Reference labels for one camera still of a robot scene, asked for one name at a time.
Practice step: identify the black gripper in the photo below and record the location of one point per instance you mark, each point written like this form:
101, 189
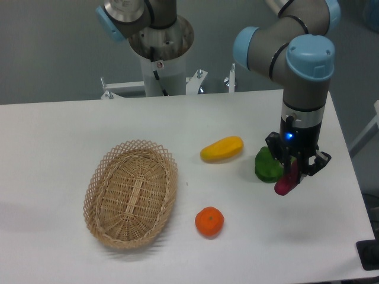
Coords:
299, 134

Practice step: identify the purple sweet potato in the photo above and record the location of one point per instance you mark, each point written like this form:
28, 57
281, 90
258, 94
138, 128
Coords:
289, 181

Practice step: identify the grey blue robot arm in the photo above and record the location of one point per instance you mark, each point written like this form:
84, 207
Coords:
294, 53

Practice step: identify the green bell pepper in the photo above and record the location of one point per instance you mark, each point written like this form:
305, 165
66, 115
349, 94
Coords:
267, 169

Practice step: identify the yellow mango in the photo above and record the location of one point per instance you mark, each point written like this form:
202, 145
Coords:
223, 149

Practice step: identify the orange tangerine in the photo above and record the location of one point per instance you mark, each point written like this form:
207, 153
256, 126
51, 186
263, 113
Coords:
209, 221

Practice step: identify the black device at table edge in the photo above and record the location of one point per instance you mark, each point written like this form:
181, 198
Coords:
368, 254

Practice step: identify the woven wicker basket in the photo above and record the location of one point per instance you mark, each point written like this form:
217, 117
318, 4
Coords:
131, 194

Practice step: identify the white frame at right edge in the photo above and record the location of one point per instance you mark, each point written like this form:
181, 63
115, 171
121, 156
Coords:
367, 133

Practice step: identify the white metal base frame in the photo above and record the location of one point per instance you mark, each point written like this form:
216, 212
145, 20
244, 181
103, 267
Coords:
156, 85

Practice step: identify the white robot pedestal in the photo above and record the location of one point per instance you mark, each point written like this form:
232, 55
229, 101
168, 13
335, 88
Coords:
164, 50

